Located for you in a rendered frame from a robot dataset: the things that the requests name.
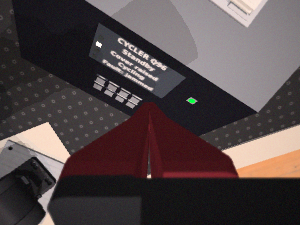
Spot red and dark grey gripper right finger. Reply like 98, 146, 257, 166
149, 102, 239, 178

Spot black thermal cycler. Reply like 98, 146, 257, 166
12, 0, 300, 136

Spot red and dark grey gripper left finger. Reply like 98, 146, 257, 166
58, 102, 149, 180

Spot cream well plate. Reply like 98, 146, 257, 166
230, 0, 262, 14

